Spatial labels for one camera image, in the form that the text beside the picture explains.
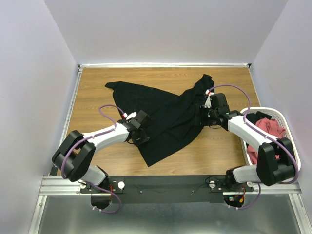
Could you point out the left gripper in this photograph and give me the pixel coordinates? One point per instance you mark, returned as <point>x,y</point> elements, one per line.
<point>145,139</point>

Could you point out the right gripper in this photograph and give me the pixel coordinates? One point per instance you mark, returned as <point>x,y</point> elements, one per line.
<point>200,109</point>

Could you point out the black t shirt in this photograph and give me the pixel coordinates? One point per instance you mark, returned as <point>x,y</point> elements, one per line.
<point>172,124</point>

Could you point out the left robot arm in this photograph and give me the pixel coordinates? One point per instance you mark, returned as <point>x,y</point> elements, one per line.
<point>74,155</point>

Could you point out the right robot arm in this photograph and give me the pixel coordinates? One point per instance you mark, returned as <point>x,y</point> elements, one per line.
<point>276,161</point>

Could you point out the pink shirt in basket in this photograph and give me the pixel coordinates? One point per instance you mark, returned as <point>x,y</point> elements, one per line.
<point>269,126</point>

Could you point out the white laundry basket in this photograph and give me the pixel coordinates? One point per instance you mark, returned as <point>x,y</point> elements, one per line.
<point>282,123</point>

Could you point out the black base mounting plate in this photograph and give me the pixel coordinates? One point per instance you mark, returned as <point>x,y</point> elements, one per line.
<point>174,189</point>

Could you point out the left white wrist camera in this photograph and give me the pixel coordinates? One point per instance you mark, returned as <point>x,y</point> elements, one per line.
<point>129,116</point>

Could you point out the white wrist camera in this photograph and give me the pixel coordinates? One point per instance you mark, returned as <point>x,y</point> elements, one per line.
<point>208,93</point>
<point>129,116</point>

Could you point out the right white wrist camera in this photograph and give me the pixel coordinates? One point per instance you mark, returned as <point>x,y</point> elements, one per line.
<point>208,93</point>

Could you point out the aluminium back table rail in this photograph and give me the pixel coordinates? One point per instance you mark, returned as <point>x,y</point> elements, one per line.
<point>163,65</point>

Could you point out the aluminium front frame rail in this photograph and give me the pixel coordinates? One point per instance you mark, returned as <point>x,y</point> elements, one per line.
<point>64,207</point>

